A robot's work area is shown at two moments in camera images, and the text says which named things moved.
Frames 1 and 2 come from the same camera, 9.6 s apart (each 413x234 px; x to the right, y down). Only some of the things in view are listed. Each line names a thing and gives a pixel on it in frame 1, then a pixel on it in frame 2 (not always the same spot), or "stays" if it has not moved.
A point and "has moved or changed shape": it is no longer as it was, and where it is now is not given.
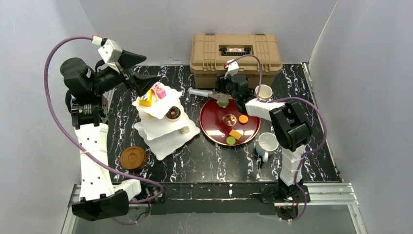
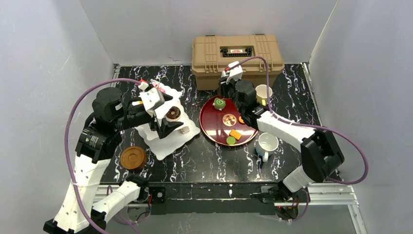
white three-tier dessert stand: [163, 126] stays
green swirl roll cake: [223, 103] has moved or changed shape
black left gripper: [128, 74] to [158, 119]
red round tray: [227, 126] stays
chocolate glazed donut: [173, 114] stays
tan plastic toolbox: [210, 53] stays
